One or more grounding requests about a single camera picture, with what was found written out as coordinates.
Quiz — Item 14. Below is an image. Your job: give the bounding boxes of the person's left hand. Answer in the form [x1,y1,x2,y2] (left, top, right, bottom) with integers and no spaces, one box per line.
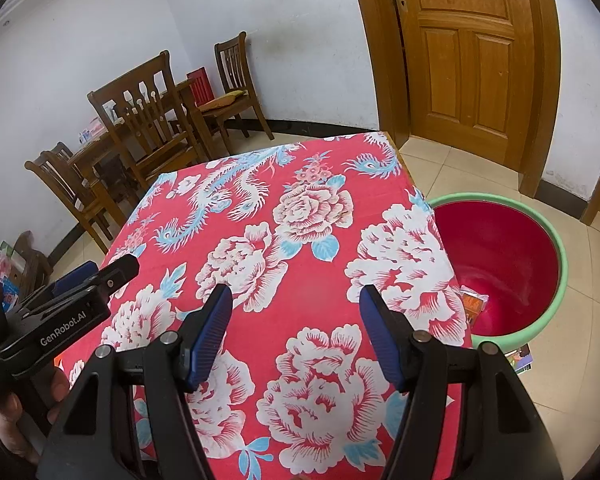
[0,366,72,465]

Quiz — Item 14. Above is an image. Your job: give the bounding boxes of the red floral tablecloth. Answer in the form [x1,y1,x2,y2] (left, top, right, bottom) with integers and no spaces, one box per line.
[60,131,476,480]

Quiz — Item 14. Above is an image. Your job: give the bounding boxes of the orange printed snack packet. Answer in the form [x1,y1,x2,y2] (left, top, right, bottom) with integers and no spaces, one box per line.
[459,285,488,333]

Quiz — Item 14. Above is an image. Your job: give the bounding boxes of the wooden chair with cushion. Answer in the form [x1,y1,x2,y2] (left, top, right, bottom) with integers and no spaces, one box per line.
[200,31,275,142]

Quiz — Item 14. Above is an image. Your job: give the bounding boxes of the white and blue packets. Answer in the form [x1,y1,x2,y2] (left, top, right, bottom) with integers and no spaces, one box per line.
[77,115,108,145]

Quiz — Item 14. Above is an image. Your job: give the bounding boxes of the red box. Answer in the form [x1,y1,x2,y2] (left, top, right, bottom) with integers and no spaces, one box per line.
[186,67,215,103]

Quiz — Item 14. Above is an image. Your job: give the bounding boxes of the colourful book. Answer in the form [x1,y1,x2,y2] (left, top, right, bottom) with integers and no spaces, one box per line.
[502,342,535,375]

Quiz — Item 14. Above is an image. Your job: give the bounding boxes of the low dark wooden chair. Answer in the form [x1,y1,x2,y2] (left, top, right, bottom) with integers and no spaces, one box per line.
[12,230,53,301]

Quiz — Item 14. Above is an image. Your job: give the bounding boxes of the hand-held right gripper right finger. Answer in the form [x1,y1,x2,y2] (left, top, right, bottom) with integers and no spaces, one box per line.
[358,284,563,480]

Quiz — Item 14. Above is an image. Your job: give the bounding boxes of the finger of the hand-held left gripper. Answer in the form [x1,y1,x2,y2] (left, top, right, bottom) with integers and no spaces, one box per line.
[45,260,100,298]
[95,253,141,303]

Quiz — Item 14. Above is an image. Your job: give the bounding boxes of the yellow seat cushion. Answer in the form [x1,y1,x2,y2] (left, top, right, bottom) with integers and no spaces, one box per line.
[200,90,246,112]

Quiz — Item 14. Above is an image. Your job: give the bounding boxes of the pile of colourful packets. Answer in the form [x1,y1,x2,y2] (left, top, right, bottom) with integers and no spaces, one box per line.
[0,240,21,311]

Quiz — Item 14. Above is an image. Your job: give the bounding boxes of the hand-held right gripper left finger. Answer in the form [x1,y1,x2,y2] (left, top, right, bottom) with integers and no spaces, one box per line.
[34,283,234,480]

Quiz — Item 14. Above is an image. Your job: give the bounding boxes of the tall wooden chair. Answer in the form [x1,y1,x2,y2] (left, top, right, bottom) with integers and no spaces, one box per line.
[87,50,181,126]

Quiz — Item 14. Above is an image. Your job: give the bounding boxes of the red basin with green rim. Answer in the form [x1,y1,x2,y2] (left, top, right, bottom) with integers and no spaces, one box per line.
[425,192,568,351]

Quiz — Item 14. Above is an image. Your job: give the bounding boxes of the wooden panel door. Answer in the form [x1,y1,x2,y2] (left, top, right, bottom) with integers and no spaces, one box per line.
[347,0,561,198]

